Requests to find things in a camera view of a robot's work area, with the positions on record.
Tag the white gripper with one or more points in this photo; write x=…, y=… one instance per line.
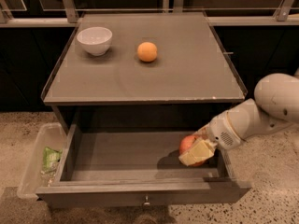
x=221, y=132

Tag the red apple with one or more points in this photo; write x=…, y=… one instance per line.
x=187, y=142

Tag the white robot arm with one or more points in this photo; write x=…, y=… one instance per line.
x=274, y=107

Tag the metal drawer knob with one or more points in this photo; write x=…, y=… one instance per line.
x=146, y=201

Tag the open grey top drawer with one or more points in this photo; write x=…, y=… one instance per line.
x=111, y=167

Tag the grey cabinet with glass rim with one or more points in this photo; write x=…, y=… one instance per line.
x=162, y=71

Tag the orange fruit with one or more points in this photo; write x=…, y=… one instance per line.
x=147, y=52

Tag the white ceramic bowl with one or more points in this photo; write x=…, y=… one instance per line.
x=95, y=40

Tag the green snack bag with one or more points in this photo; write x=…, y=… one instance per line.
x=50, y=160

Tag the clear plastic bin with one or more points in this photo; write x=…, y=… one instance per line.
x=49, y=135

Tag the metal railing frame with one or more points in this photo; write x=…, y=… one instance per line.
x=63, y=13

